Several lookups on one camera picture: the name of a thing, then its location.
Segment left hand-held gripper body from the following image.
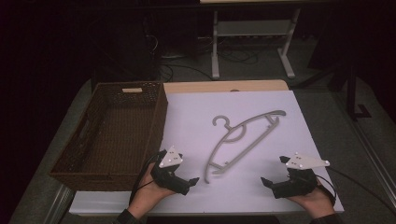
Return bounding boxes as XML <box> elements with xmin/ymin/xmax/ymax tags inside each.
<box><xmin>150</xmin><ymin>145</ymin><xmax>192</xmax><ymax>196</ymax></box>

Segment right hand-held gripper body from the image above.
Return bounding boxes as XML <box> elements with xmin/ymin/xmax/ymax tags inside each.
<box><xmin>273</xmin><ymin>151</ymin><xmax>331</xmax><ymax>200</ymax></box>

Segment grey plastic clothes hanger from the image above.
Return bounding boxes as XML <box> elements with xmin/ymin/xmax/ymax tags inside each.
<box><xmin>204</xmin><ymin>109</ymin><xmax>287</xmax><ymax>185</ymax></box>

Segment brown wicker basket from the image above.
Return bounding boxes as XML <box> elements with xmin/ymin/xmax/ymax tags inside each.
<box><xmin>49</xmin><ymin>81</ymin><xmax>169</xmax><ymax>192</ymax></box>

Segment person's right hand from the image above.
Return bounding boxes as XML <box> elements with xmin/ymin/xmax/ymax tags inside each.
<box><xmin>287</xmin><ymin>184</ymin><xmax>337</xmax><ymax>219</ymax></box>

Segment person's left hand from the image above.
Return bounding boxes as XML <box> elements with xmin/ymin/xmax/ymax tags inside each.
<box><xmin>127</xmin><ymin>163</ymin><xmax>177</xmax><ymax>219</ymax></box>

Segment white table cover sheet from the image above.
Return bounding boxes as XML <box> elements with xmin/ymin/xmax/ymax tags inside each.
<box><xmin>68</xmin><ymin>90</ymin><xmax>346</xmax><ymax>217</ymax></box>

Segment black metal stand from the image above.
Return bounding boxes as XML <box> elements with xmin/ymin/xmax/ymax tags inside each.
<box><xmin>330</xmin><ymin>62</ymin><xmax>372</xmax><ymax>121</ymax></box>

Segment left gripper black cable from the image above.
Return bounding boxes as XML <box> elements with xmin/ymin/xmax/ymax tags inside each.
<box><xmin>128</xmin><ymin>153</ymin><xmax>161</xmax><ymax>204</ymax></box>

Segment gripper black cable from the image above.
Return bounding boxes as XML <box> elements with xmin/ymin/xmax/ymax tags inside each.
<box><xmin>314</xmin><ymin>166</ymin><xmax>396</xmax><ymax>217</ymax></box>
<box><xmin>128</xmin><ymin>153</ymin><xmax>161</xmax><ymax>204</ymax></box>

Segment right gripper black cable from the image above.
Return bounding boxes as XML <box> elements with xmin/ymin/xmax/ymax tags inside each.
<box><xmin>314</xmin><ymin>166</ymin><xmax>396</xmax><ymax>217</ymax></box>

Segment aluminium rail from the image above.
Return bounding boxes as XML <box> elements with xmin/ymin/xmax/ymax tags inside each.
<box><xmin>349</xmin><ymin>119</ymin><xmax>396</xmax><ymax>195</ymax></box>
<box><xmin>42</xmin><ymin>184</ymin><xmax>77</xmax><ymax>224</ymax></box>

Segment black floor cables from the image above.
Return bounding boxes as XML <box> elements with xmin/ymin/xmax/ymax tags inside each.
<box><xmin>157</xmin><ymin>34</ymin><xmax>260</xmax><ymax>82</ymax></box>

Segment white metal desk frame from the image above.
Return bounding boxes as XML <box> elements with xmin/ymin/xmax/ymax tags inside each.
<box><xmin>210</xmin><ymin>8</ymin><xmax>302</xmax><ymax>80</ymax></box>

